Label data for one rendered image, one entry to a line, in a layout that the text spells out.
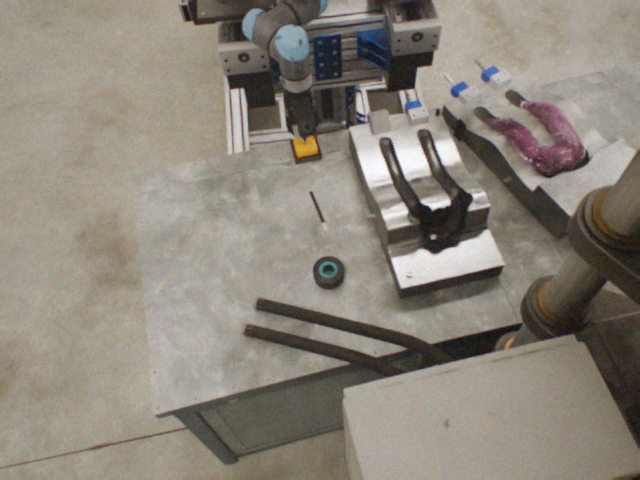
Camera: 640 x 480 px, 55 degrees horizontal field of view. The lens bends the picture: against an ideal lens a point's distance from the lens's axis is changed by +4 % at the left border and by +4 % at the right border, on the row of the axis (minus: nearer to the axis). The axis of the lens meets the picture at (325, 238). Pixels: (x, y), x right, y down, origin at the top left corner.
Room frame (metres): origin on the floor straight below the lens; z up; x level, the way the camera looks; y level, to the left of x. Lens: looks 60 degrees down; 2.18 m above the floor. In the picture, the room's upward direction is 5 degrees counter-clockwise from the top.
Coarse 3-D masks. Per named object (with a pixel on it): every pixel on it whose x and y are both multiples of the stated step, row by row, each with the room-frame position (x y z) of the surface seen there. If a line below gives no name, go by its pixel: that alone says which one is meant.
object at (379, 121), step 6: (372, 114) 1.11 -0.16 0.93; (378, 114) 1.10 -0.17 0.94; (384, 114) 1.10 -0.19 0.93; (372, 120) 1.09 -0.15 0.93; (378, 120) 1.09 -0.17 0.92; (384, 120) 1.09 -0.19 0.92; (372, 126) 1.08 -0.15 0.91; (378, 126) 1.08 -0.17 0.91; (384, 126) 1.08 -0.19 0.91; (372, 132) 1.07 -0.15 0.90; (378, 132) 1.07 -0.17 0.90; (384, 132) 1.07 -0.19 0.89
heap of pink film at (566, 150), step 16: (528, 112) 1.09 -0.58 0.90; (544, 112) 1.07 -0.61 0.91; (560, 112) 1.06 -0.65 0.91; (496, 128) 1.05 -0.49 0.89; (512, 128) 1.02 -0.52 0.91; (560, 128) 1.02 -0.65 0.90; (512, 144) 0.98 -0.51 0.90; (528, 144) 0.97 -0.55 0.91; (560, 144) 0.97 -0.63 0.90; (576, 144) 0.97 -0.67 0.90; (528, 160) 0.94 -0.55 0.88; (544, 160) 0.93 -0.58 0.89; (560, 160) 0.92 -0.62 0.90; (576, 160) 0.92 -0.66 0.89
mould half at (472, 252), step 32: (352, 128) 1.10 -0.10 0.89; (416, 128) 1.08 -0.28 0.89; (416, 160) 0.97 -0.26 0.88; (448, 160) 0.96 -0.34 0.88; (384, 192) 0.87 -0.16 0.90; (416, 192) 0.85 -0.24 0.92; (480, 192) 0.82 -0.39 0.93; (384, 224) 0.76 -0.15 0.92; (416, 224) 0.75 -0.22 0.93; (480, 224) 0.76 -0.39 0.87; (416, 256) 0.69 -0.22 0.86; (448, 256) 0.69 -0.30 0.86; (480, 256) 0.68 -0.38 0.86; (416, 288) 0.61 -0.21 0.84
